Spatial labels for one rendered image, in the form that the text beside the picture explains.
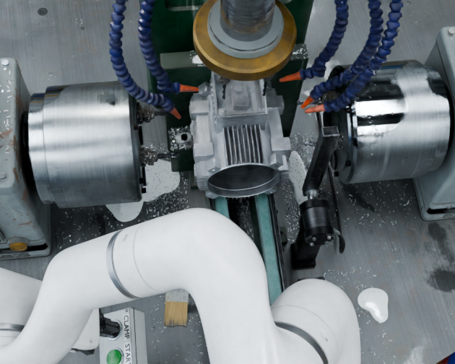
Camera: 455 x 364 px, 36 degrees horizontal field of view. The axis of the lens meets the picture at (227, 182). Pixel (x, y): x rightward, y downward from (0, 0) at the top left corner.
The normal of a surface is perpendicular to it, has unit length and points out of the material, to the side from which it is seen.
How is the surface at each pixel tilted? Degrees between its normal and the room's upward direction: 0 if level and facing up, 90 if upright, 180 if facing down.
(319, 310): 36
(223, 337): 51
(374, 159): 66
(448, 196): 90
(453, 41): 0
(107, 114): 2
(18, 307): 60
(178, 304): 1
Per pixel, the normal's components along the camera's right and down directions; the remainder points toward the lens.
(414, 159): 0.12, 0.69
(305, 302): 0.06, -0.91
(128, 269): -0.50, 0.22
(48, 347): 0.54, 0.50
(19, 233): 0.11, 0.89
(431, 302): 0.04, -0.44
